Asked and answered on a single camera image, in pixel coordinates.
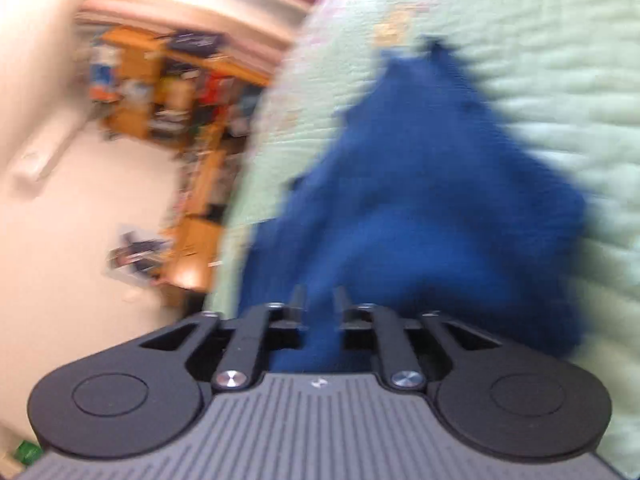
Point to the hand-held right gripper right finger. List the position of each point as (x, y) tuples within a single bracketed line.
[(341, 305)]

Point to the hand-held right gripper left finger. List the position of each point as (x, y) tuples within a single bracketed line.
[(299, 305)]

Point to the blue knit sweater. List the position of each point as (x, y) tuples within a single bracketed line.
[(410, 185)]

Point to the dark hanging bag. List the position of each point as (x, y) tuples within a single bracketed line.
[(195, 42)]

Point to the wooden bookshelf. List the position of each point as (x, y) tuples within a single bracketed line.
[(135, 60)]

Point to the white air conditioner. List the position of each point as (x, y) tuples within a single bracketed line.
[(45, 155)]

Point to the pink curtain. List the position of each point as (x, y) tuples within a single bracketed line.
[(225, 10)]

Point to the green object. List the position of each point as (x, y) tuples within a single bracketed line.
[(29, 452)]

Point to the green quilted bedspread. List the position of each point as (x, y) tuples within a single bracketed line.
[(550, 60)]

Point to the wall poster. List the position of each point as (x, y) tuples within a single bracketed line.
[(140, 255)]

